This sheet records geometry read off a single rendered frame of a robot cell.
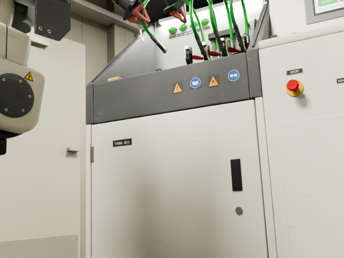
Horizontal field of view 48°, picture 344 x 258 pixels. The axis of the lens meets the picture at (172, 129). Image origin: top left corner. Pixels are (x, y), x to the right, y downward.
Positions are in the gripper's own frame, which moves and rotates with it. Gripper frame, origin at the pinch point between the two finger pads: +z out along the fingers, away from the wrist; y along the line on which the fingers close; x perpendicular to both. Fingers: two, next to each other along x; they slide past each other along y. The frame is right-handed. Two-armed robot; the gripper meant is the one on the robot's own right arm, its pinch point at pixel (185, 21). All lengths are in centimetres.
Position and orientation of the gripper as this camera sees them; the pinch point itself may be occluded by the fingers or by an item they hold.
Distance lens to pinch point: 171.3
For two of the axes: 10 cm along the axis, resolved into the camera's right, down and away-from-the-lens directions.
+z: 5.1, 7.6, 3.9
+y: 4.5, -6.3, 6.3
